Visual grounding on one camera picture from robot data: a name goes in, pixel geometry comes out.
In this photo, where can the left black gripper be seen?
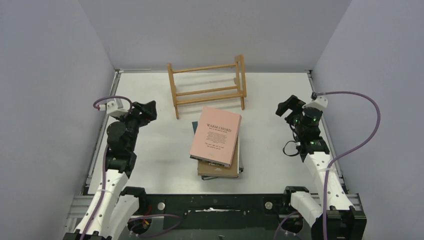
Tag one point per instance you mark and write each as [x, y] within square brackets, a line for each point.
[148, 111]

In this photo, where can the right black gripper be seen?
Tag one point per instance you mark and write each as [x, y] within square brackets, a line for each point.
[292, 108]

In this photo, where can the teal Humor book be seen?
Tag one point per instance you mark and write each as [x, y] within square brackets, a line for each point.
[204, 178]

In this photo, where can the pink Warm Chord book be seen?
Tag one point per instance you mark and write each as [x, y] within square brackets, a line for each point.
[216, 136]

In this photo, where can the brown Decorate Furniture book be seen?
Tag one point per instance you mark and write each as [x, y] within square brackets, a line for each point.
[212, 169]

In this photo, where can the grey white book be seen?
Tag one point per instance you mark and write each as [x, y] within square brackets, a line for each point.
[239, 157]

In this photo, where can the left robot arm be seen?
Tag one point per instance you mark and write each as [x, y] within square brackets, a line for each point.
[114, 202]

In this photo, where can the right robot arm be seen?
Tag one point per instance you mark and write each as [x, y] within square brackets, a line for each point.
[334, 217]

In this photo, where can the wooden book rack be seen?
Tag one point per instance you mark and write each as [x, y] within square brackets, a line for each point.
[237, 90]

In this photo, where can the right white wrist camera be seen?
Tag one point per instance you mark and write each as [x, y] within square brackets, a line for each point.
[318, 101]

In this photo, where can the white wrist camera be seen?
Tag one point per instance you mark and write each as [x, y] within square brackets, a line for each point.
[113, 108]
[318, 101]

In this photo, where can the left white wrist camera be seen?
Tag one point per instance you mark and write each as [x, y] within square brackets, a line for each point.
[113, 108]

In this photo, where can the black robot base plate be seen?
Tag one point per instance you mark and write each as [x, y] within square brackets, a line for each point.
[218, 217]

